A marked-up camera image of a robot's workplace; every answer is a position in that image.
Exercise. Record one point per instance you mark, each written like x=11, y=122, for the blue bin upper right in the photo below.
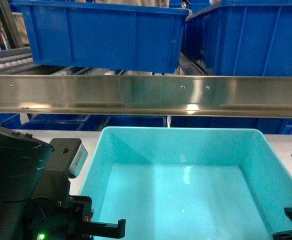
x=241, y=38

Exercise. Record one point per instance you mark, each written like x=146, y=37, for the stainless steel shelf rail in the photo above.
x=221, y=96

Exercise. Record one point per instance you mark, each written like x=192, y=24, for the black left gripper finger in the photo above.
x=107, y=230

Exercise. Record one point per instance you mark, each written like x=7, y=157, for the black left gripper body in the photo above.
x=52, y=210

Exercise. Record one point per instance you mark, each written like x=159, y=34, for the blue bin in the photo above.
x=241, y=38
x=99, y=35

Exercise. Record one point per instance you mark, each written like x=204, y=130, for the blue bin upper left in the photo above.
x=99, y=35

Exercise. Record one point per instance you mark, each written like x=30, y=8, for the roller conveyor track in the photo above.
x=14, y=58

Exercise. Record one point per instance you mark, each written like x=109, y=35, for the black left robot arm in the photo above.
x=22, y=162

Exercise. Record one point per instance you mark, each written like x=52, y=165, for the turquoise plastic bin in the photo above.
x=189, y=183

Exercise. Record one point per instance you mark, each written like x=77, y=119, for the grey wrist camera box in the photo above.
x=77, y=162

